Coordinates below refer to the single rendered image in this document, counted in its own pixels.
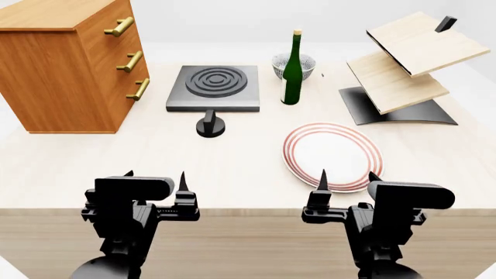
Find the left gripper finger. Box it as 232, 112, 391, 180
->
84, 170, 135, 208
174, 170, 198, 208

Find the black stove knob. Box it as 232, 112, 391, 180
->
195, 108, 226, 138

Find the grey square stove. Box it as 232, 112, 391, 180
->
166, 65, 260, 113

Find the white plate with red rings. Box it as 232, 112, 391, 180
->
281, 122, 385, 194

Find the wooden two-tier rack, black base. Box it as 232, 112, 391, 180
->
338, 11, 491, 126

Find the green wine bottle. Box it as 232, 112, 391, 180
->
280, 28, 304, 106

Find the black round burner coil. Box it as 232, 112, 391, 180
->
184, 66, 249, 98

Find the wooden drawer cabinet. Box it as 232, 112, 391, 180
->
0, 0, 151, 135

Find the patterned white bowl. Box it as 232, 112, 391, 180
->
270, 53, 317, 82

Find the black left gripper camera box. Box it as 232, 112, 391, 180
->
94, 175, 176, 205

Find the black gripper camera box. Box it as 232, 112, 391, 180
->
94, 175, 176, 205
367, 179, 456, 211

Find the black right gripper camera box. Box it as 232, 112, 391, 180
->
367, 179, 456, 211

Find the brass drawer handle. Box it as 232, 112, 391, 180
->
103, 16, 136, 38
116, 50, 144, 74
126, 77, 150, 102

